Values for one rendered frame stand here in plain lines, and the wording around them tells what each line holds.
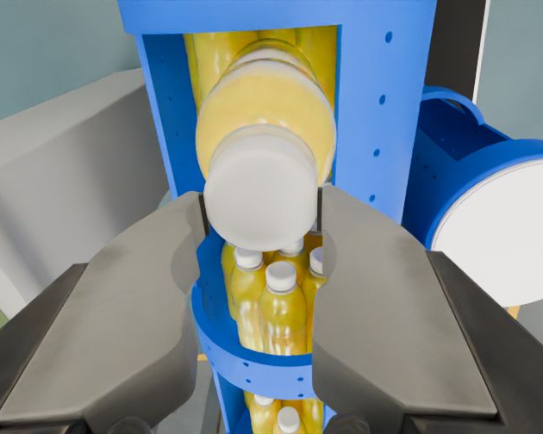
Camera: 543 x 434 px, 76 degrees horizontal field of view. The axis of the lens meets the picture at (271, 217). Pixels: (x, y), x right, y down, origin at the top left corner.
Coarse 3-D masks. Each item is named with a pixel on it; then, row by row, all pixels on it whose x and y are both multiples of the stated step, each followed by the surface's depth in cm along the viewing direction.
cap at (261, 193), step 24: (240, 144) 11; (264, 144) 11; (288, 144) 12; (216, 168) 11; (240, 168) 11; (264, 168) 11; (288, 168) 11; (312, 168) 12; (216, 192) 11; (240, 192) 11; (264, 192) 11; (288, 192) 11; (312, 192) 11; (216, 216) 12; (240, 216) 12; (264, 216) 12; (288, 216) 12; (312, 216) 12; (240, 240) 12; (264, 240) 12; (288, 240) 12
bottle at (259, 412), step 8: (256, 400) 67; (272, 400) 67; (280, 400) 69; (256, 408) 67; (264, 408) 66; (272, 408) 66; (280, 408) 68; (256, 416) 67; (264, 416) 66; (272, 416) 66; (256, 424) 68; (264, 424) 67; (272, 424) 67; (256, 432) 70; (264, 432) 68
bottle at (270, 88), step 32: (256, 64) 15; (288, 64) 16; (224, 96) 14; (256, 96) 13; (288, 96) 13; (320, 96) 15; (224, 128) 13; (256, 128) 12; (288, 128) 13; (320, 128) 14; (320, 160) 14
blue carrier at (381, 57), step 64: (128, 0) 26; (192, 0) 22; (256, 0) 21; (320, 0) 21; (384, 0) 23; (384, 64) 25; (192, 128) 46; (384, 128) 28; (384, 192) 32; (256, 384) 43
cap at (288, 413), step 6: (282, 408) 63; (288, 408) 63; (294, 408) 63; (282, 414) 62; (288, 414) 62; (294, 414) 62; (282, 420) 61; (288, 420) 61; (294, 420) 61; (282, 426) 61; (288, 426) 60; (294, 426) 61; (288, 432) 61
